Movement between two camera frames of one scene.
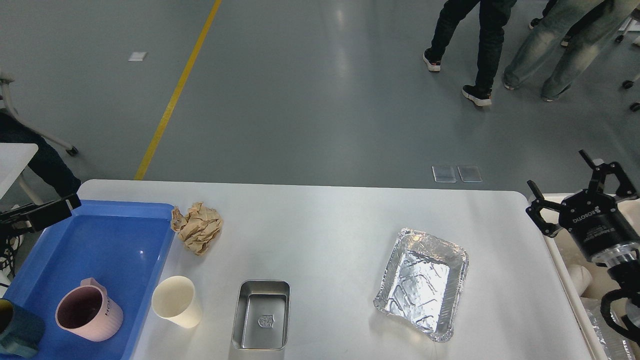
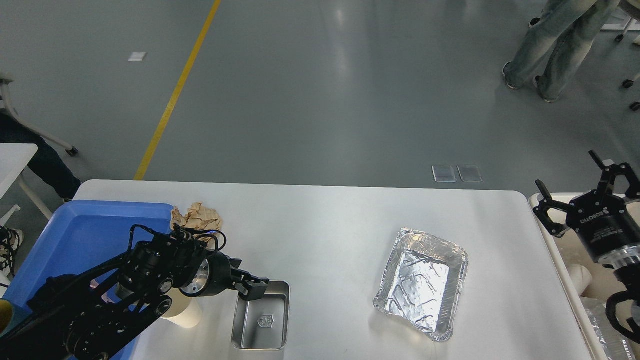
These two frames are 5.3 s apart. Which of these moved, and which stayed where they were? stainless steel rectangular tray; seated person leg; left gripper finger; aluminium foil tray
Moved: left gripper finger
Stayed: aluminium foil tray; seated person leg; stainless steel rectangular tray
